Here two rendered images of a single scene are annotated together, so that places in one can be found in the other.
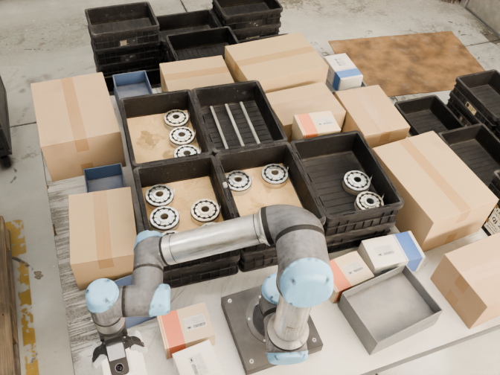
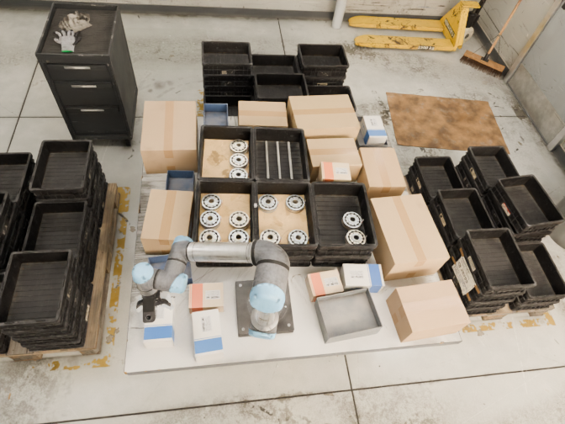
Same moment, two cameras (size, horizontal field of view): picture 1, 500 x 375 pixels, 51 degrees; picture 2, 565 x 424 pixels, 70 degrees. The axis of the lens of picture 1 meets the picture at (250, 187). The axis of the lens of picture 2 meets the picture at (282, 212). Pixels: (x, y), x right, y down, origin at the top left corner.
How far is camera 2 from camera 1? 38 cm
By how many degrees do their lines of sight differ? 8
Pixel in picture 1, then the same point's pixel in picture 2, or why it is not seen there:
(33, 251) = (132, 211)
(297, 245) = (266, 272)
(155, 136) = (221, 156)
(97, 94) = (187, 118)
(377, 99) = (389, 159)
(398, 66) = (435, 124)
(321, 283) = (273, 301)
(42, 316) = (129, 258)
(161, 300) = (178, 284)
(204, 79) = (266, 119)
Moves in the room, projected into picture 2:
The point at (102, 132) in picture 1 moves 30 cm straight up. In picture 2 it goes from (183, 147) to (178, 105)
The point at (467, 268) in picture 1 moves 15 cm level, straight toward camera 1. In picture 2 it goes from (409, 301) to (387, 319)
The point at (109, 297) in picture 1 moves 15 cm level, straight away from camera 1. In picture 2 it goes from (145, 276) to (145, 240)
